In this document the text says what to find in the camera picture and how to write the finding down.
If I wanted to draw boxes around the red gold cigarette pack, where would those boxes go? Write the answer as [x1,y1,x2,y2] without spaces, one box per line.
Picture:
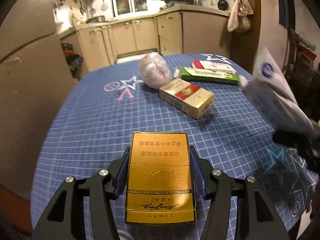
[159,79,215,119]

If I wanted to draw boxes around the small black hanging pan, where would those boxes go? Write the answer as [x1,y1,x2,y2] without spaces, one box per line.
[217,0,228,11]

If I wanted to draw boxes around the gold cigarette box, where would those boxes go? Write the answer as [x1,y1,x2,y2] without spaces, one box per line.
[125,132,196,225]

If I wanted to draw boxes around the white alcohol wipes pack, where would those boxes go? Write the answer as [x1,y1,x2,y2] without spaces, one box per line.
[239,47,319,140]

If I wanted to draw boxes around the blue checked tablecloth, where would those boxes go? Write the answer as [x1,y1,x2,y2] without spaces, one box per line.
[31,62,319,239]

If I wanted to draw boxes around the crumpled clear plastic bag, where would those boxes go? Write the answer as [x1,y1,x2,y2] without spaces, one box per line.
[139,52,172,89]

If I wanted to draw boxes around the grey refrigerator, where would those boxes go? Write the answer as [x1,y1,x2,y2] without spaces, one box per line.
[1,0,75,199]

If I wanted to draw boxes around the red white medicine box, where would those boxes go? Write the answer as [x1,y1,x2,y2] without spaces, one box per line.
[192,60,236,74]

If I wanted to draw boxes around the hanging pink cloth bag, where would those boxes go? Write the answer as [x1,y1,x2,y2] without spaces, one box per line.
[227,0,254,33]

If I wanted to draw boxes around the beige kitchen cabinets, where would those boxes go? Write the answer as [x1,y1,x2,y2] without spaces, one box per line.
[59,4,231,74]

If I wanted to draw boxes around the green toothpaste box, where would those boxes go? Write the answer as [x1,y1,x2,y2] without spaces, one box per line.
[179,67,239,85]

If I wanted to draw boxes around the black garbage bag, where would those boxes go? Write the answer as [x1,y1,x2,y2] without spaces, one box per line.
[61,43,83,79]

